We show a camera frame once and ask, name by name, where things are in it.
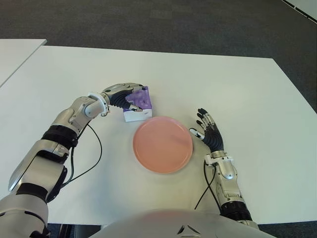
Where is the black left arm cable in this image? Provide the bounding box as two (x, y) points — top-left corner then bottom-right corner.
(65, 123), (103, 185)

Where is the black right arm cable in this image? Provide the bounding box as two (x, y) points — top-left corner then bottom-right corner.
(194, 160), (222, 215)

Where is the purple white tissue pack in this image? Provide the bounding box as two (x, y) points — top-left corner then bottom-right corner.
(123, 85), (153, 122)

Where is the pink round plate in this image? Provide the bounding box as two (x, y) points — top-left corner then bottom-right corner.
(132, 116), (194, 175)

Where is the white table with grey rail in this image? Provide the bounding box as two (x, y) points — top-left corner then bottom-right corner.
(282, 0), (317, 23)

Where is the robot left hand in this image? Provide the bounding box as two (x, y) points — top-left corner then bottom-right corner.
(101, 83), (147, 112)

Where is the silver robot torso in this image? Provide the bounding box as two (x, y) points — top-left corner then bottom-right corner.
(89, 208), (275, 238)

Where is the white side table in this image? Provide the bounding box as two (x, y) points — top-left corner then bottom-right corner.
(0, 39), (48, 89)

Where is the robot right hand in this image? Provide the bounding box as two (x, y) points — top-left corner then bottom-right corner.
(189, 108), (226, 152)

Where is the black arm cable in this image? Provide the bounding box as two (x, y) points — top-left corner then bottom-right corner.
(65, 123), (103, 185)
(194, 160), (222, 215)

